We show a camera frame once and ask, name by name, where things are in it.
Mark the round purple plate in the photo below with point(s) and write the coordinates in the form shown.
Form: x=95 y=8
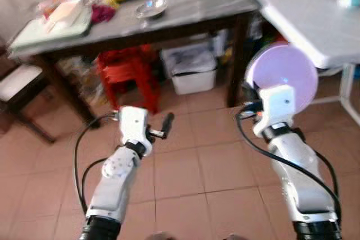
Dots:
x=284 y=66

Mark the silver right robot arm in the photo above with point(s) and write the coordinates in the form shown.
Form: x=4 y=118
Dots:
x=301 y=178

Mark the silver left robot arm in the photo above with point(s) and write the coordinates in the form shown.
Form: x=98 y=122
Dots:
x=115 y=178

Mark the white plastic storage bin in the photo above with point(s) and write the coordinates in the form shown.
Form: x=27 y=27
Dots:
x=191 y=74

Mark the red plastic stool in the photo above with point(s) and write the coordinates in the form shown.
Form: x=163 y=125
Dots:
x=126 y=71

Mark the white folding table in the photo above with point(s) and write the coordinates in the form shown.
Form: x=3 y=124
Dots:
x=306 y=15

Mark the dark wooden grey-topped table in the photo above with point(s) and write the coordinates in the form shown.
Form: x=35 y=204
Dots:
x=191 y=12

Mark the clear glass bowl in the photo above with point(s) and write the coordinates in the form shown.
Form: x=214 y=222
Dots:
x=151 y=8

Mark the dark red cloth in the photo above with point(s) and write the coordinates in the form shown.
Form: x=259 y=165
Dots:
x=102 y=13

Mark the dark chair white cushion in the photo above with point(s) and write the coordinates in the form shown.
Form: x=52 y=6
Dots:
x=19 y=82

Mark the white food package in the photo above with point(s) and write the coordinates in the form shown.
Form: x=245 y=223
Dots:
x=64 y=14

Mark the pale green tray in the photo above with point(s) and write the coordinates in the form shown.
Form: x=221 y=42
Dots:
x=31 y=35

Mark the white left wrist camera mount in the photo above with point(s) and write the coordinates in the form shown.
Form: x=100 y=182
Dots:
x=134 y=123

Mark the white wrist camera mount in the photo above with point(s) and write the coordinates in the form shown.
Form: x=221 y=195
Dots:
x=134 y=123
x=275 y=108

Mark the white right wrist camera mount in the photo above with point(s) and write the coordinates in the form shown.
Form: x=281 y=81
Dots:
x=275 y=108

